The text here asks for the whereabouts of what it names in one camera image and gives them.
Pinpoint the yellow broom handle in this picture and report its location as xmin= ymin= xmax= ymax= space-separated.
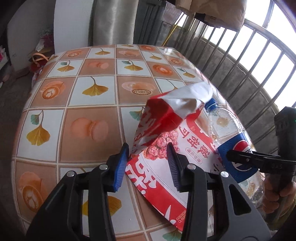
xmin=162 ymin=19 xmax=181 ymax=47

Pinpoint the clear pepsi bottle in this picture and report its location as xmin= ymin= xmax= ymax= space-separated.
xmin=204 ymin=98 xmax=263 ymax=208

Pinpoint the grey curtain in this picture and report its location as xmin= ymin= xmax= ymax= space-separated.
xmin=88 ymin=0 xmax=138 ymax=46

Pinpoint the red white snack bag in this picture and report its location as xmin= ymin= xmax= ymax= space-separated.
xmin=125 ymin=82 xmax=224 ymax=230

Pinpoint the steel balcony railing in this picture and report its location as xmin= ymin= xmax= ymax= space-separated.
xmin=168 ymin=1 xmax=295 ymax=154

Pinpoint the person's right hand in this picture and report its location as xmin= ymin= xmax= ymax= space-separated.
xmin=262 ymin=175 xmax=295 ymax=216

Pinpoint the beige puffer jacket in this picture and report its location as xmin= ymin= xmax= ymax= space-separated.
xmin=175 ymin=0 xmax=247 ymax=32

